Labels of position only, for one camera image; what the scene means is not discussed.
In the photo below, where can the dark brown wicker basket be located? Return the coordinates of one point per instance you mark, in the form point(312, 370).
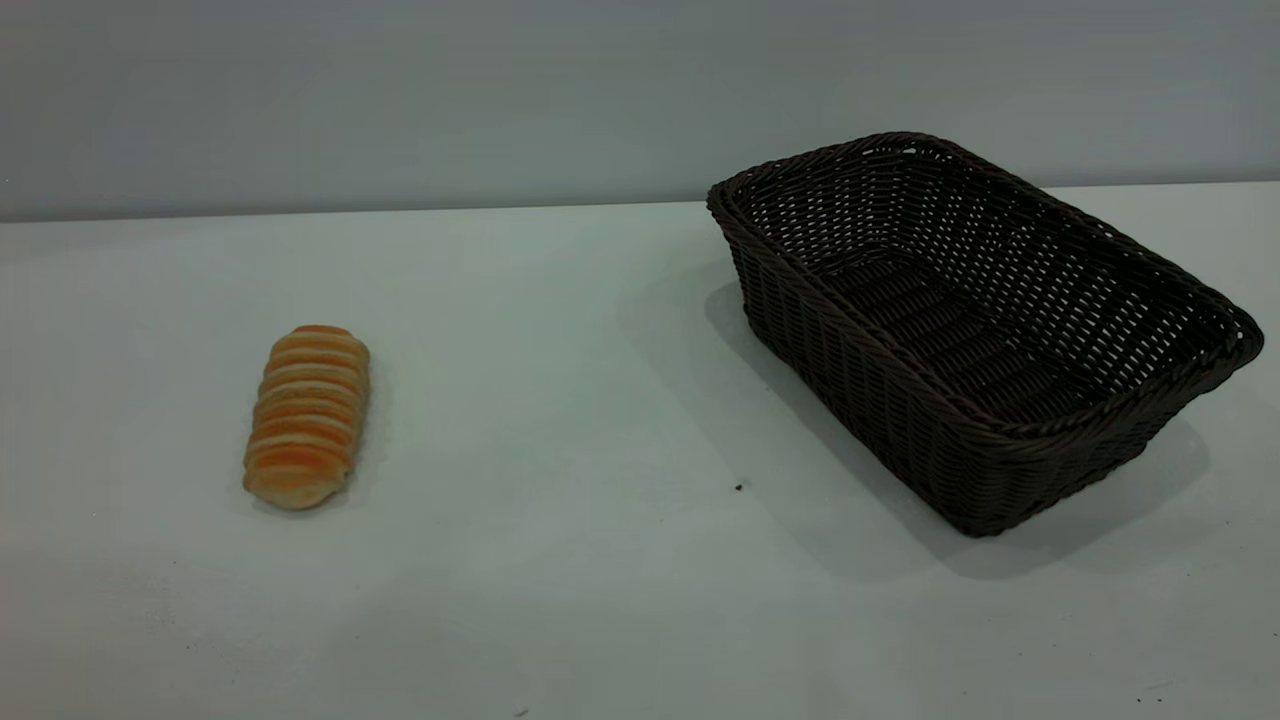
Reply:
point(900, 420)

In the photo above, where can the orange striped bread roll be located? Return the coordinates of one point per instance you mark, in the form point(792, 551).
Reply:
point(307, 415)

